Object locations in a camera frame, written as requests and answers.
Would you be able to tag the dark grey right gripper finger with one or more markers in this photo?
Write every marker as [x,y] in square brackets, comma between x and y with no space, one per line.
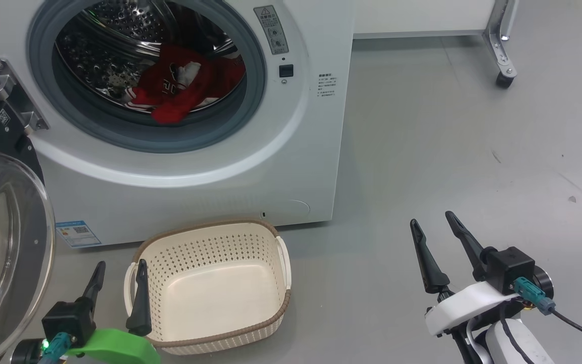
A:
[432,273]
[470,242]

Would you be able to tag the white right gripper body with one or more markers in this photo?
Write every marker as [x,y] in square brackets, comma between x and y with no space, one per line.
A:
[463,303]

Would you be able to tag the grey warning sticker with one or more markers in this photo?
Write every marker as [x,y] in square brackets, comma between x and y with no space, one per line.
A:
[272,30]

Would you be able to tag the grey metal frame post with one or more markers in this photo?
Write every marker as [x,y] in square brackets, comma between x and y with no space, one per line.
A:
[508,15]

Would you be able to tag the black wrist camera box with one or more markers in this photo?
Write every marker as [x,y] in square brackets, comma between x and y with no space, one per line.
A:
[68,318]
[511,268]

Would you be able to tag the red and white jersey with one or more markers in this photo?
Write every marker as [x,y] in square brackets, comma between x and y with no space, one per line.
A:
[175,101]

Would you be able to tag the stainless steel washing machine drum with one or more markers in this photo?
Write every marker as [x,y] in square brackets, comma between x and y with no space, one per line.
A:
[99,60]

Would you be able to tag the blue energy label sticker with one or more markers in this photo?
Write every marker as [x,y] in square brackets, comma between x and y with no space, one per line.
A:
[78,233]

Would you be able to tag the silver metal door hinge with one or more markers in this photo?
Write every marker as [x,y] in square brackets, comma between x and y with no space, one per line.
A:
[15,96]

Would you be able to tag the black caster wheel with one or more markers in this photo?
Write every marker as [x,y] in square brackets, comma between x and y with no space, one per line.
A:
[504,81]

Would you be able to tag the white partition panel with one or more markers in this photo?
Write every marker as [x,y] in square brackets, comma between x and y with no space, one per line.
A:
[422,15]

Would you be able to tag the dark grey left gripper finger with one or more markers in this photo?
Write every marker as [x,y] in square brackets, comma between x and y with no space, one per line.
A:
[140,313]
[95,285]

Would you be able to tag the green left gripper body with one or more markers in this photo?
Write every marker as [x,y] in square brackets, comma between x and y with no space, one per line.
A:
[119,346]

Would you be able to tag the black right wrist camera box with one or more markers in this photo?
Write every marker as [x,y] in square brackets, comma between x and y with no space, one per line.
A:
[511,268]

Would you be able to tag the black door latch socket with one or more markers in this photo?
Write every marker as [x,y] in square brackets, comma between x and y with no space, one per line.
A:
[286,71]

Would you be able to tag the cream perforated laundry basket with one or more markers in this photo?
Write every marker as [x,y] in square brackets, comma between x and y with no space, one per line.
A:
[215,298]

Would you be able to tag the white front-load washing machine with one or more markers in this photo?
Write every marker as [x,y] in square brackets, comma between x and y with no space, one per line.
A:
[195,192]

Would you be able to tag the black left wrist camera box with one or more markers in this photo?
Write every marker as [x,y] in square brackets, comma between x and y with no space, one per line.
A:
[68,318]

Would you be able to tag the black text notice label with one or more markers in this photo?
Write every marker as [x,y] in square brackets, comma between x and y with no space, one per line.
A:
[327,85]

